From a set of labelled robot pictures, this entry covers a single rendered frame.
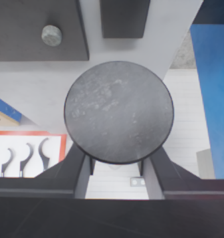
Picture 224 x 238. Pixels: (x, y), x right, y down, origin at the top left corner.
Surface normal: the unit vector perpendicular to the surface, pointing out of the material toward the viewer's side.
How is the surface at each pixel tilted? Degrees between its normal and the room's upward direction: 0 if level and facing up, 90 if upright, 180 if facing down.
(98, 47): 0
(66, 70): 0
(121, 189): 90
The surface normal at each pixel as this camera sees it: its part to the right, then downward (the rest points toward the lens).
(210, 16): -0.01, 0.95
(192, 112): -0.01, -0.32
